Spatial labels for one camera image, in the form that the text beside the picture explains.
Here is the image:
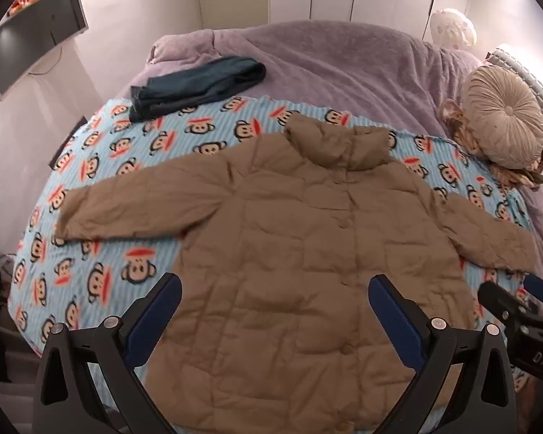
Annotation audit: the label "wall mounted television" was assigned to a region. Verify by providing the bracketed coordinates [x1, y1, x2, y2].
[0, 0, 89, 101]

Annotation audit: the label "white plush toy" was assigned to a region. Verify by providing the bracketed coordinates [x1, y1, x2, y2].
[429, 8, 475, 50]

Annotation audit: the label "white quilted headboard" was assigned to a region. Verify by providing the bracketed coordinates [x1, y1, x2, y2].
[484, 44, 543, 154]

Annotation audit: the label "dark teal folded pants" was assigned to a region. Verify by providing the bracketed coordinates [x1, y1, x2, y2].
[129, 56, 267, 123]

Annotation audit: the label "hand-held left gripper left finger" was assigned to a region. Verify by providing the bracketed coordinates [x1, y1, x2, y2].
[35, 272, 183, 434]

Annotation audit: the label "purple fleece blanket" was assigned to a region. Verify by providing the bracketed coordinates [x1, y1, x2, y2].
[129, 19, 543, 322]

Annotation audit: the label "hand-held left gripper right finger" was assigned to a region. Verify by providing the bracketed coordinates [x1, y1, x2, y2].
[369, 274, 521, 434]

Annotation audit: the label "round beige pleated pillow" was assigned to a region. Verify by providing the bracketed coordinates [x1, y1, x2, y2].
[462, 65, 543, 170]

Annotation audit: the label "tan puffer jacket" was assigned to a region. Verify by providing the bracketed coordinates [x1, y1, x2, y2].
[54, 113, 540, 432]

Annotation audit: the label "blue monkey print blanket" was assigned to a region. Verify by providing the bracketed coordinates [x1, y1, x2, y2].
[7, 95, 543, 432]

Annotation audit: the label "white cable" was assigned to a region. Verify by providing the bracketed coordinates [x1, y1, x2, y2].
[27, 42, 65, 76]

